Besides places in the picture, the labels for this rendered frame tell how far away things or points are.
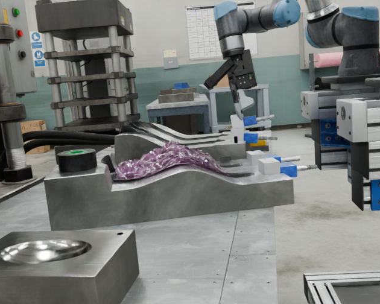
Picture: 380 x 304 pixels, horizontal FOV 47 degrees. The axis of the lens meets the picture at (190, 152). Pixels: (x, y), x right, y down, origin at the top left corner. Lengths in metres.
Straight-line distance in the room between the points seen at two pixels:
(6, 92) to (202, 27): 6.36
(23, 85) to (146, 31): 6.00
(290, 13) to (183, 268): 0.87
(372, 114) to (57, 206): 0.70
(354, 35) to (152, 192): 0.96
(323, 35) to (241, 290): 1.21
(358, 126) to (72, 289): 0.73
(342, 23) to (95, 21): 3.87
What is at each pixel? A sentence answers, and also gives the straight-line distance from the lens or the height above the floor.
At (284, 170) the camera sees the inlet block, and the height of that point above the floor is 0.86.
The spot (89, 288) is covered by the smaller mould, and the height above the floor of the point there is 0.86.
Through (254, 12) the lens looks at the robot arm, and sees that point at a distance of 1.41.
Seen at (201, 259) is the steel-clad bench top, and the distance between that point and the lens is 0.70.
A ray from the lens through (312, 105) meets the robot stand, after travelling 1.52.
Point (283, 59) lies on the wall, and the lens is 7.81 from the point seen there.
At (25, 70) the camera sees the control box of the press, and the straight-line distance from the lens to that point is 1.85.
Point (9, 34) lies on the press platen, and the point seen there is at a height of 1.26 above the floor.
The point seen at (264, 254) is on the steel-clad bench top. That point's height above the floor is 0.80.
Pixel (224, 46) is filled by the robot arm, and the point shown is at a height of 1.16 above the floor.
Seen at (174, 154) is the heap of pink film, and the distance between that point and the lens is 0.96.
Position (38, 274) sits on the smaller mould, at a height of 0.87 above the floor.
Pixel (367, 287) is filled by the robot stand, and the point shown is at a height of 0.21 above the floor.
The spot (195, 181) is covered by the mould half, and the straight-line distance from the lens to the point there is 0.88.
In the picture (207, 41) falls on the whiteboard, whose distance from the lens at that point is 7.67.
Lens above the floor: 1.08
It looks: 10 degrees down
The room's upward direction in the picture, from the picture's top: 5 degrees counter-clockwise
